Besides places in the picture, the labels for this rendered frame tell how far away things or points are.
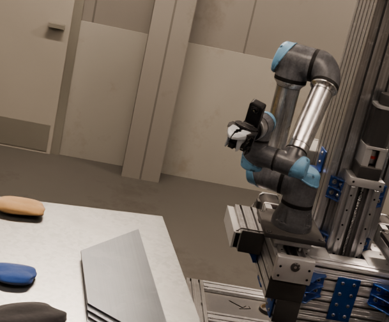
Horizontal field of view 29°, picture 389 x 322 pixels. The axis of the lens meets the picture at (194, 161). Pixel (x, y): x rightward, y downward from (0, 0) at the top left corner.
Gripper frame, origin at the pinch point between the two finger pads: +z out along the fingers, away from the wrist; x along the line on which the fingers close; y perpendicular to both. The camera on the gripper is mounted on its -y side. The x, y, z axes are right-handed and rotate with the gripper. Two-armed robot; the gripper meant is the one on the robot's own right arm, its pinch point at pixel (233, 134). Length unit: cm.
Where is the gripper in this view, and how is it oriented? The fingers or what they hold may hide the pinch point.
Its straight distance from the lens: 216.8
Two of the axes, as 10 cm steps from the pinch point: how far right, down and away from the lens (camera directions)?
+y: -3.3, 8.8, 3.4
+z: -3.8, 2.1, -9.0
